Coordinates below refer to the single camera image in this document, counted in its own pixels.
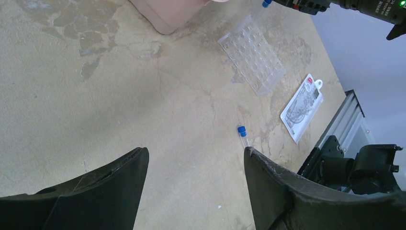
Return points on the white labelled package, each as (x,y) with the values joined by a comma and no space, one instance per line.
(302,107)

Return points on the black mounting base rail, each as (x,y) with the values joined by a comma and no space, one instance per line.
(346,159)

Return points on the pink plastic bin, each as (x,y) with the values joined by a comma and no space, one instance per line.
(168,15)

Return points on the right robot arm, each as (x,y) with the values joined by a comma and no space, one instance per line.
(391,11)

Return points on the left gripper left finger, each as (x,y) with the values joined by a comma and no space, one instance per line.
(106,198)

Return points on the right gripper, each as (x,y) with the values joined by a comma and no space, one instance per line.
(311,7)

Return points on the white test tube rack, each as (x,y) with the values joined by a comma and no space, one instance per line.
(253,56)

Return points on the blue capped test tube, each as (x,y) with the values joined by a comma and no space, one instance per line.
(243,136)

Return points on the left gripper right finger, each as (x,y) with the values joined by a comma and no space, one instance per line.
(283,200)

